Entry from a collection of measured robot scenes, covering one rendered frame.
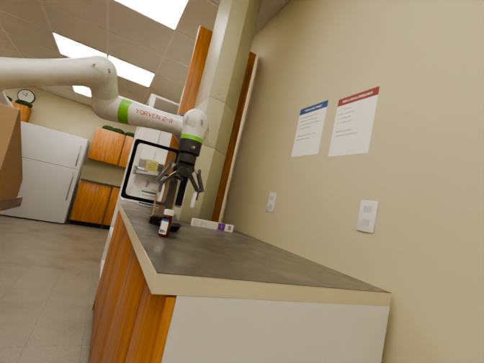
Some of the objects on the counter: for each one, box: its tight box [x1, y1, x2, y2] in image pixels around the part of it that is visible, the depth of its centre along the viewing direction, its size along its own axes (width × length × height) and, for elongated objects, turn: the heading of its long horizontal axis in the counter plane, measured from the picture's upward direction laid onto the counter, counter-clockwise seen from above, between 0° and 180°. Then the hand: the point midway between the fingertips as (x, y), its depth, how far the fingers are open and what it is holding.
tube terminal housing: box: [174, 97, 236, 223], centre depth 179 cm, size 25×32×77 cm
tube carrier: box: [151, 172, 183, 219], centre depth 121 cm, size 11×11×21 cm
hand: (176, 202), depth 111 cm, fingers open, 13 cm apart
